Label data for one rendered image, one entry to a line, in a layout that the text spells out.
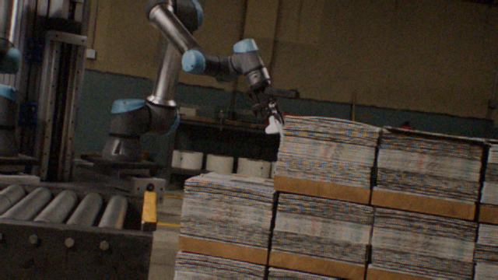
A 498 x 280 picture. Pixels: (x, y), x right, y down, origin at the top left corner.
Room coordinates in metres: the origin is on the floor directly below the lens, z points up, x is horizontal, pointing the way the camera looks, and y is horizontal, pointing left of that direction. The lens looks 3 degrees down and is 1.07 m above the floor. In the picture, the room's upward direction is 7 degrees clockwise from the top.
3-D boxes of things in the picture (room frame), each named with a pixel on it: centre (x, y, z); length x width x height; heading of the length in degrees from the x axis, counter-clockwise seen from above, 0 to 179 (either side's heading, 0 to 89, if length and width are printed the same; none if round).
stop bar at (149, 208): (1.55, 0.19, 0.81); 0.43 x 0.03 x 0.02; 8
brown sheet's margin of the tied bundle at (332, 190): (2.08, -0.27, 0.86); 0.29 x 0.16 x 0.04; 78
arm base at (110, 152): (2.55, 0.44, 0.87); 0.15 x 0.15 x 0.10
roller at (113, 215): (1.55, 0.27, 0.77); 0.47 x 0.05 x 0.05; 8
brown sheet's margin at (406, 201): (2.13, -0.58, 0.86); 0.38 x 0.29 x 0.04; 168
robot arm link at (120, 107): (2.55, 0.43, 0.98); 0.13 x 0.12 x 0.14; 131
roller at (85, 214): (1.55, 0.33, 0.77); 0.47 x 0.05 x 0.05; 8
